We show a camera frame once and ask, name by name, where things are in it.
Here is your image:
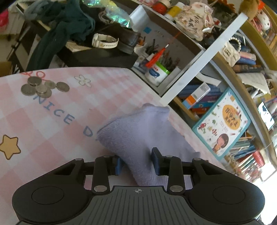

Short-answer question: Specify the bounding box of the pink checkered desk mat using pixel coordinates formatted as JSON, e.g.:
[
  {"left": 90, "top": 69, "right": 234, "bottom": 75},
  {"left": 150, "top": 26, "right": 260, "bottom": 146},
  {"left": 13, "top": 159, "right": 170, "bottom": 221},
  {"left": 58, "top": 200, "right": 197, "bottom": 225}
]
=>
[{"left": 0, "top": 66, "right": 228, "bottom": 215}]

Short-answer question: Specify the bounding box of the teal children's sound book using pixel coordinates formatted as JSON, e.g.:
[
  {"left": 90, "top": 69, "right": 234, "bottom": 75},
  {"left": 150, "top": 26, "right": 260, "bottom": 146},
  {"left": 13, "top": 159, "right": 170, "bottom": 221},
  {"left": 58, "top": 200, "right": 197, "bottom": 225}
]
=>
[{"left": 193, "top": 88, "right": 251, "bottom": 160}]

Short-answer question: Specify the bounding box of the row of upright books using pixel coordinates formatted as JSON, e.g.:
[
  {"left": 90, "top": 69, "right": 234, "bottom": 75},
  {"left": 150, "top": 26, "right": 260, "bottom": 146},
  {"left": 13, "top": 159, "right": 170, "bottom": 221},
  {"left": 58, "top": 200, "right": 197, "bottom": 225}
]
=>
[{"left": 224, "top": 132, "right": 265, "bottom": 183}]

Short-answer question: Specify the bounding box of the cream quilted handbag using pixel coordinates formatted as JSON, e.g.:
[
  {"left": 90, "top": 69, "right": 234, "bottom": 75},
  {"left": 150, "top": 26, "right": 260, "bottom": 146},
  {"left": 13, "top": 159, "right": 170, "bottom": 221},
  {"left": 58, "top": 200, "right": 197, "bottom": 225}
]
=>
[{"left": 219, "top": 37, "right": 241, "bottom": 67}]

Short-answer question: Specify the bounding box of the white jar green lid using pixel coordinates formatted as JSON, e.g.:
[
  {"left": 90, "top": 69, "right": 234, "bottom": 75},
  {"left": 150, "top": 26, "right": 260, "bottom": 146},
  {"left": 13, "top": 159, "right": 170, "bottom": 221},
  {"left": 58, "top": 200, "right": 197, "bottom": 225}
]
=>
[{"left": 145, "top": 61, "right": 171, "bottom": 87}]

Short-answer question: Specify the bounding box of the silver coin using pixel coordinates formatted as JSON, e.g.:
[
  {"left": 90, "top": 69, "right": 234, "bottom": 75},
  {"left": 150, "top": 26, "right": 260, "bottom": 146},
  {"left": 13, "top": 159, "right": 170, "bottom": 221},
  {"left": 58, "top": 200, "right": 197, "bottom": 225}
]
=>
[
  {"left": 27, "top": 76, "right": 42, "bottom": 87},
  {"left": 56, "top": 82, "right": 70, "bottom": 92},
  {"left": 35, "top": 84, "right": 52, "bottom": 98},
  {"left": 21, "top": 84, "right": 36, "bottom": 96},
  {"left": 44, "top": 81, "right": 56, "bottom": 89}
]

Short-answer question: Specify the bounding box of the white bookshelf frame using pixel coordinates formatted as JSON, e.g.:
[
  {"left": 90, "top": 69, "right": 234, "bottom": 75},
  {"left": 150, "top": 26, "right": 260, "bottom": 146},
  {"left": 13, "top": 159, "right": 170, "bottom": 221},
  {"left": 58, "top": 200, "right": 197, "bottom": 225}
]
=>
[{"left": 160, "top": 13, "right": 248, "bottom": 106}]

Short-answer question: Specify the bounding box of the dark green cloth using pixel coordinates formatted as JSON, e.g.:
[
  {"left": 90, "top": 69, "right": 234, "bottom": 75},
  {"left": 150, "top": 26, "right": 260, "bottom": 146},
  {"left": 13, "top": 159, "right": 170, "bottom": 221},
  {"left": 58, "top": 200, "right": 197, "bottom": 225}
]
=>
[{"left": 24, "top": 1, "right": 95, "bottom": 71}]

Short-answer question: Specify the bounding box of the pink and purple sweater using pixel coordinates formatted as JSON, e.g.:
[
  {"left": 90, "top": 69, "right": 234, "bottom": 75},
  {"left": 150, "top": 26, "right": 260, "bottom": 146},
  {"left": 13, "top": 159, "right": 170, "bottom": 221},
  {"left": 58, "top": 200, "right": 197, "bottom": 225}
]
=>
[{"left": 97, "top": 104, "right": 200, "bottom": 187}]

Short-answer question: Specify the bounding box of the black leather shoe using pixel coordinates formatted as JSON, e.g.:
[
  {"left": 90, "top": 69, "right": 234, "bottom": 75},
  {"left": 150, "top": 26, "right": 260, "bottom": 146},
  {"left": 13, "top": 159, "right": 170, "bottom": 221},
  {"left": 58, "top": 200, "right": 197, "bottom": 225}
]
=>
[{"left": 98, "top": 23, "right": 140, "bottom": 54}]

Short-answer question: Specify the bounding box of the white wrist watch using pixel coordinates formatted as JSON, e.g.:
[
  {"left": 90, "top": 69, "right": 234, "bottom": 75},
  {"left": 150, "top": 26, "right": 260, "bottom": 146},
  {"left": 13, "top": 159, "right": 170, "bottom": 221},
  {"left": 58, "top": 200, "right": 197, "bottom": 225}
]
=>
[{"left": 92, "top": 33, "right": 119, "bottom": 49}]

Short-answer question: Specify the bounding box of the floral fabric bag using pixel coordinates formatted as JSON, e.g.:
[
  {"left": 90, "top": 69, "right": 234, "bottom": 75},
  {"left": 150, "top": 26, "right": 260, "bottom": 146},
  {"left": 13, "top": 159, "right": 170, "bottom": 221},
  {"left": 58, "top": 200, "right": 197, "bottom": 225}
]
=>
[{"left": 174, "top": 2, "right": 215, "bottom": 41}]

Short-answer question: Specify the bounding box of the brown plush toy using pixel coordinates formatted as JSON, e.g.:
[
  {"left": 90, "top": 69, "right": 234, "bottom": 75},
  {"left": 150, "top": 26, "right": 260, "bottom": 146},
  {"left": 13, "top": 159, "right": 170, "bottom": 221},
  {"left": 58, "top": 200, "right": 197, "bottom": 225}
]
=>
[{"left": 239, "top": 0, "right": 260, "bottom": 21}]

